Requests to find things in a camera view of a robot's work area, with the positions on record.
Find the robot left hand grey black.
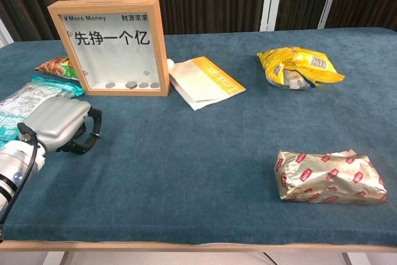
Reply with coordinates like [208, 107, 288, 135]
[17, 96, 103, 156]

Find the teal clear snack bag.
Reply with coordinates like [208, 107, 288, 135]
[0, 75, 85, 150]

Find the orange green snack bag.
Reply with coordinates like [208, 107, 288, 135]
[35, 56, 79, 81]

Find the teal blue table cloth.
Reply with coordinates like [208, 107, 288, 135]
[0, 27, 397, 247]

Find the yellow white paper envelope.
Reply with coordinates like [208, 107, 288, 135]
[166, 56, 247, 111]

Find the yellow chip bag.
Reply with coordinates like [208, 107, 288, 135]
[256, 47, 346, 91]

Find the gold red foil packet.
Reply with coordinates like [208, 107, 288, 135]
[274, 149, 388, 205]

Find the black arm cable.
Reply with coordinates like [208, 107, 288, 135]
[0, 124, 40, 225]

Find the wooden frame money box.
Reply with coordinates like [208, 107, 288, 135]
[47, 0, 171, 97]

